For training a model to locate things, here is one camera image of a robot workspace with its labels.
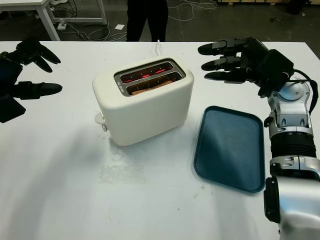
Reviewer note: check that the small dark floor debris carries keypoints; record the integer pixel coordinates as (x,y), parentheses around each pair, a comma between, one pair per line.
(276,20)

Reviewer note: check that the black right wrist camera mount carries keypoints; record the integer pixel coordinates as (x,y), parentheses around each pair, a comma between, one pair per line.
(275,67)

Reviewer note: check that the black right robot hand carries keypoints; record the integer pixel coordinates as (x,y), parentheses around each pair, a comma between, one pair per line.
(252,57)

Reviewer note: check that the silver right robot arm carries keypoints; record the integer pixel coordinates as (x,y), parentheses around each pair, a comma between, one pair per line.
(292,112)

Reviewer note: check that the white metal table frame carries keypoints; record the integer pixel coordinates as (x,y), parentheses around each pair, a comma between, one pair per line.
(47,17)

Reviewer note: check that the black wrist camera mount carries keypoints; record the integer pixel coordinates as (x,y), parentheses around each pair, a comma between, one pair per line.
(10,110)
(275,67)

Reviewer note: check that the slice of toast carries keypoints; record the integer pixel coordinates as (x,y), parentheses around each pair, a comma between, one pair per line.
(152,87)

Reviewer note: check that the black floor object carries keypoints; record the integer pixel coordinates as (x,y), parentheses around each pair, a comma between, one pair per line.
(296,6)

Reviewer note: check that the white power strip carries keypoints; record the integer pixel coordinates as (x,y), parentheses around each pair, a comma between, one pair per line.
(62,26)

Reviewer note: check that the white square floor plate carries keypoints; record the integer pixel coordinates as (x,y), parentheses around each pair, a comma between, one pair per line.
(120,27)

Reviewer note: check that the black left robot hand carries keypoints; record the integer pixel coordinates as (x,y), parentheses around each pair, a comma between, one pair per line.
(10,72)

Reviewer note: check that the person in cream shirt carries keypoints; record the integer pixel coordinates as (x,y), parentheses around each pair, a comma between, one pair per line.
(147,17)

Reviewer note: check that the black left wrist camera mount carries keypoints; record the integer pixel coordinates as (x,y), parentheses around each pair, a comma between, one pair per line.
(10,110)

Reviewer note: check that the cream white toaster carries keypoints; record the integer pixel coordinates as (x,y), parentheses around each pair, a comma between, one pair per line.
(142,115)

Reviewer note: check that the dark blue plastic tray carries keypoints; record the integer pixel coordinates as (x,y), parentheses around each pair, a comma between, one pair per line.
(228,150)

